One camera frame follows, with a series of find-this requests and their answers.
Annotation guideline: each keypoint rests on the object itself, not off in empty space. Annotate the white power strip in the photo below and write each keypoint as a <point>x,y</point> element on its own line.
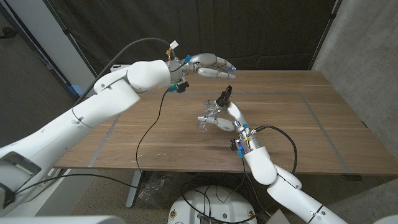
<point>119,66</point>

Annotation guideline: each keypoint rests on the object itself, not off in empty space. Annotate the clear plastic spray bottle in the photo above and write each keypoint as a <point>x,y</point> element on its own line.
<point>208,116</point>

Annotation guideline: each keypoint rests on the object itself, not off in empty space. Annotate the white robot chest edge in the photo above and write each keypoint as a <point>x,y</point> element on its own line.
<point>62,220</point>

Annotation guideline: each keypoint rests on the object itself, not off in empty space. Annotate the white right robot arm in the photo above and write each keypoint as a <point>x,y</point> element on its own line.
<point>280,186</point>

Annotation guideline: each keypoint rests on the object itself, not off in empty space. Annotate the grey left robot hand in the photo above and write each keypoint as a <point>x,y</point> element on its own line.
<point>208,65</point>

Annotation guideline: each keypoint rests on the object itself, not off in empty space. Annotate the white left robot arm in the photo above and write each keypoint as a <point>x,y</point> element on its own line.
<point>93,115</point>

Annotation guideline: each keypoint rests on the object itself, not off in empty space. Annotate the white mat with yellow logo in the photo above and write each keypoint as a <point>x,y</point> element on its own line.
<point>71,196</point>

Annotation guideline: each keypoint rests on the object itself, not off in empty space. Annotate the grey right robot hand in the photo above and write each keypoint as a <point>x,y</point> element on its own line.
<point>239,118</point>

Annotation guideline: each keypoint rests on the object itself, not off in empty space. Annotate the white box corner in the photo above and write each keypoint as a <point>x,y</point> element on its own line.
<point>278,217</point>

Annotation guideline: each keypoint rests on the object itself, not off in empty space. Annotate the black backdrop stand pole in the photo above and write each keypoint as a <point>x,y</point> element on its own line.
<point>74,43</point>
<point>325,34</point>

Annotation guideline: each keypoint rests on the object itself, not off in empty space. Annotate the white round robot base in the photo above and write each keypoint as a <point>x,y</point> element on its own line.
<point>214,202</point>

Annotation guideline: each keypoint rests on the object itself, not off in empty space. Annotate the clear plastic bag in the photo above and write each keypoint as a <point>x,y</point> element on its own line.
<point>157,188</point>

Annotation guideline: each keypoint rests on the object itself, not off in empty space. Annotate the grey table leg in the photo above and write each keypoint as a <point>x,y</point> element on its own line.
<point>133,189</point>

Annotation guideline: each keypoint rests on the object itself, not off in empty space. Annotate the grey finned module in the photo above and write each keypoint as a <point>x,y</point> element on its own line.
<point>207,219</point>

